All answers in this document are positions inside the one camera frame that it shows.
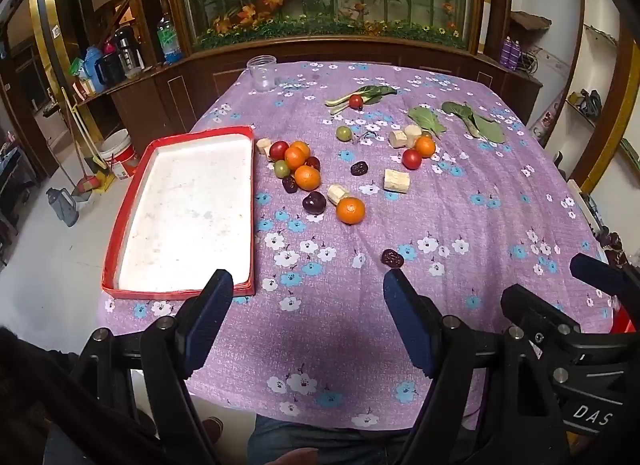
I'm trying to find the dark purple plum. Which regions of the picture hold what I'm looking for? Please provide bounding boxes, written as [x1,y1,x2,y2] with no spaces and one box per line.
[302,191,327,216]

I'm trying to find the yellow long-handled dustpan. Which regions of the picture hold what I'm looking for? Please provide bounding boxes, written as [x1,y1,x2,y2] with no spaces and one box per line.
[60,86,116,193]

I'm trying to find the purple floral tablecloth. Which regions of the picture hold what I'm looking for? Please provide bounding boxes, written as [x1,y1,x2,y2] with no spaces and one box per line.
[97,61,618,431]

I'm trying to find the person's brown shoe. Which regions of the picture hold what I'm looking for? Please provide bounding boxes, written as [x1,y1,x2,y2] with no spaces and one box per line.
[202,416,224,445]

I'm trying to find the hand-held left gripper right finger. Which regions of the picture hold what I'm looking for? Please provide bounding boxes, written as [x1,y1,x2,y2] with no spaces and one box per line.
[382,269,572,465]

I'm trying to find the black kettle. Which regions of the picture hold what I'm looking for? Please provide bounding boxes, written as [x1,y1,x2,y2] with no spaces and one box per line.
[95,52,126,87]

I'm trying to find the dark bag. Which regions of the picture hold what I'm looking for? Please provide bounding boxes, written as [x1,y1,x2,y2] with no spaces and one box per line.
[570,89,603,118]

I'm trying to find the clear plastic cup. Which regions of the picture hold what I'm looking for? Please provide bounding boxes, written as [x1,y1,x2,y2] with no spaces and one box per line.
[246,54,278,93]

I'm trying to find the grey thermos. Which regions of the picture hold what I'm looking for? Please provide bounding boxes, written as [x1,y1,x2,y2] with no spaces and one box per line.
[46,188,81,228]

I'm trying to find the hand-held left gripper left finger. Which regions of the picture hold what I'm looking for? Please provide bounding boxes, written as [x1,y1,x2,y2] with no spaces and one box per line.
[69,269,235,465]

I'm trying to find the person's jeans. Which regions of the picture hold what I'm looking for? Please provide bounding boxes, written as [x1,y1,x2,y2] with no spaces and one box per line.
[247,415,416,465]

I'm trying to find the red and white tray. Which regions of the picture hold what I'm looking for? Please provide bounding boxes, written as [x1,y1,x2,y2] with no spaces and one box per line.
[101,126,257,302]

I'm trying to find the black steel thermos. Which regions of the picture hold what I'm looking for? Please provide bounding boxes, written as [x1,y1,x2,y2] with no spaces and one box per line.
[112,26,146,77]

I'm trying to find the blue thermos jug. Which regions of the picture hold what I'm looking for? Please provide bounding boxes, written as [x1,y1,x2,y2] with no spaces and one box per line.
[82,46,107,93]

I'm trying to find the brown wood piece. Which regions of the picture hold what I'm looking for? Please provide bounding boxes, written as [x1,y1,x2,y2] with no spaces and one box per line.
[510,10,551,33]

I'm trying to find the white plastic bucket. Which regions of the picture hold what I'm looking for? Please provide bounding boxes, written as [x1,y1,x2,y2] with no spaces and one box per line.
[98,128,140,181]

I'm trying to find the green-label plastic bottle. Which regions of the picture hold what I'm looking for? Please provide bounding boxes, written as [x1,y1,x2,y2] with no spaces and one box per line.
[156,12,183,66]

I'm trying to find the broom with colourful bristles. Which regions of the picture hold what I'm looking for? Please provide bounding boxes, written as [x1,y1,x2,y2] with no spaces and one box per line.
[70,105,101,193]

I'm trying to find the green bok choy leaf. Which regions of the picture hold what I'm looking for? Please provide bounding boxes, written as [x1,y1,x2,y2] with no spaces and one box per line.
[470,112,507,145]
[441,101,481,138]
[407,106,445,140]

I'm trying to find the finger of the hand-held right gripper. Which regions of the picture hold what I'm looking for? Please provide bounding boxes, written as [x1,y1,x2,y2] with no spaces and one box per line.
[501,284,584,347]
[570,252,640,317]

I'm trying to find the bok choy stalk with leaf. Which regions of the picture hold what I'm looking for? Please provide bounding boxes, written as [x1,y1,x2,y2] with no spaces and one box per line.
[325,85,398,107]
[330,95,381,114]

